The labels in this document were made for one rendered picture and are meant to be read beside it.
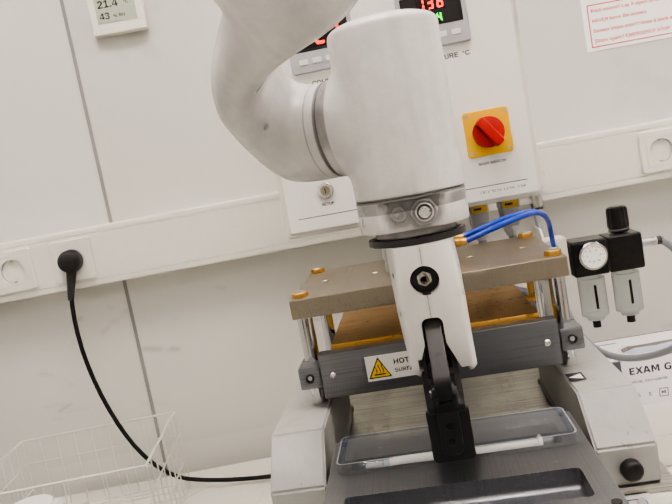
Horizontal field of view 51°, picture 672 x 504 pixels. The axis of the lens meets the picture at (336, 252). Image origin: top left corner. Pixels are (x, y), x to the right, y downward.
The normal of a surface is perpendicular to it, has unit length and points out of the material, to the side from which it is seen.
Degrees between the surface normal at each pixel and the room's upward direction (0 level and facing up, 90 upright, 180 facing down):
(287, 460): 41
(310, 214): 90
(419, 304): 86
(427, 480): 0
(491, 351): 90
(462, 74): 90
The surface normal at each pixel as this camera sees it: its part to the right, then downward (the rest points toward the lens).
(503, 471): -0.18, -0.98
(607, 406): -0.20, -0.65
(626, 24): 0.03, 0.11
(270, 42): -0.13, 0.92
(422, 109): 0.38, 0.04
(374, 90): -0.38, 0.18
